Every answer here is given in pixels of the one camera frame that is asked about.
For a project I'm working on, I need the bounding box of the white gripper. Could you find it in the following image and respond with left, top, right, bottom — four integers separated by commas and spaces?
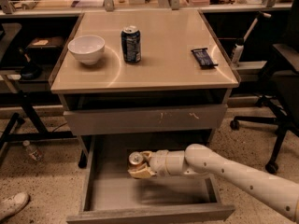
128, 150, 169, 179

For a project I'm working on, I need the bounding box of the orange soda can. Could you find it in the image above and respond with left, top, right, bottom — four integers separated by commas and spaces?
128, 151, 145, 169

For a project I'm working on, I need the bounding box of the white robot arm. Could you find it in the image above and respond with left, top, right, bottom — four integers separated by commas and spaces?
128, 144, 299, 224

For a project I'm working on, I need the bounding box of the open middle drawer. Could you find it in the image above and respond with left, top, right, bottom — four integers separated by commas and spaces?
66, 133, 235, 224

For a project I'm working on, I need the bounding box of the closed top drawer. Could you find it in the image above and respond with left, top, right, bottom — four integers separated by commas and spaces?
64, 105, 227, 135

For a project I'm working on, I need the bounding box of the grey drawer cabinet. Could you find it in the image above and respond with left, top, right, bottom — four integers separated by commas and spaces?
50, 9, 239, 166

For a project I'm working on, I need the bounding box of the blue soda can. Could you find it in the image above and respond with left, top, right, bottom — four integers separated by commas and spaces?
121, 25, 141, 63

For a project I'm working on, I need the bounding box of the plastic water bottle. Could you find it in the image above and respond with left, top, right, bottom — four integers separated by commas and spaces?
22, 140, 43, 161

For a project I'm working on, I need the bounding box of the dark blue snack bar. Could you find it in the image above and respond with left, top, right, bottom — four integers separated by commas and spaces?
191, 48, 217, 68

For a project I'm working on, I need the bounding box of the white bowl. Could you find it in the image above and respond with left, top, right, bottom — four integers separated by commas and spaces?
67, 35, 106, 65

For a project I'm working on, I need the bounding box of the white shoe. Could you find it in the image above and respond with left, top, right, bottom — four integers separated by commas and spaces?
0, 192, 30, 220

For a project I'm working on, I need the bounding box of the black office chair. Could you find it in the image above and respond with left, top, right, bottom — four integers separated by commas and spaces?
230, 0, 299, 174

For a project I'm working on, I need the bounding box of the black joystick device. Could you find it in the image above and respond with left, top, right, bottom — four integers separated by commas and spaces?
19, 48, 42, 80

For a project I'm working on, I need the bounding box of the black box with label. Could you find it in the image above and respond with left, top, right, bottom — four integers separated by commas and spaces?
26, 36, 64, 56

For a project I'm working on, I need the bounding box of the black desk frame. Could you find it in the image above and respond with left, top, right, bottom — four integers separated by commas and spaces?
0, 22, 78, 168

